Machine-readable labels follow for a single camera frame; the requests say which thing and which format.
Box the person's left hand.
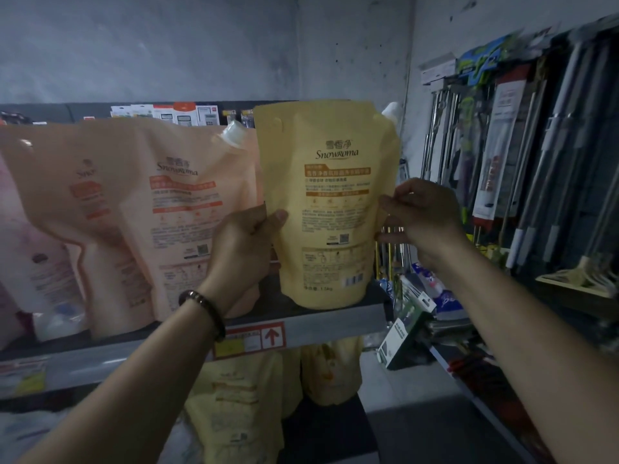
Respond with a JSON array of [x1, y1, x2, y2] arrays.
[[198, 204, 290, 315]]

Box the green and white box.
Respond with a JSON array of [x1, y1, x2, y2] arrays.
[[375, 296, 429, 372]]

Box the person's left forearm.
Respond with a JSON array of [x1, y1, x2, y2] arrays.
[[19, 304, 226, 464]]

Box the dark beaded bracelet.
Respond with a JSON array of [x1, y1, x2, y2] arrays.
[[178, 289, 228, 344]]

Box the magenta Liby detergent pouch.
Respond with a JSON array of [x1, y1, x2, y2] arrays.
[[0, 154, 90, 344]]

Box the person's right hand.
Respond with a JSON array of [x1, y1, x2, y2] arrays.
[[375, 179, 468, 271]]

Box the red-framed price tag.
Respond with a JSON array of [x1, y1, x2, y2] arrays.
[[0, 357, 50, 399], [211, 322, 288, 360]]

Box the stack of blue-white packets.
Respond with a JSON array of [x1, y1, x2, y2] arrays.
[[406, 262, 472, 323]]

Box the grey metal shelf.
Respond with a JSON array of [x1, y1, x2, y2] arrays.
[[0, 275, 393, 464]]

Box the row of small toiletry boxes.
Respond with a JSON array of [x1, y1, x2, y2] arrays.
[[108, 101, 257, 128]]

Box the hanging mops and brooms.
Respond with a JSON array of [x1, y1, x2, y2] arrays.
[[416, 19, 619, 286]]

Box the person's right forearm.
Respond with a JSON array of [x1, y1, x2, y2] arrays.
[[426, 237, 619, 464]]

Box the dark aisle shelf unit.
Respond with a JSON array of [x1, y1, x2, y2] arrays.
[[406, 19, 619, 464]]

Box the dark background shelf unit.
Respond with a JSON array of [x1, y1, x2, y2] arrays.
[[0, 99, 291, 126]]

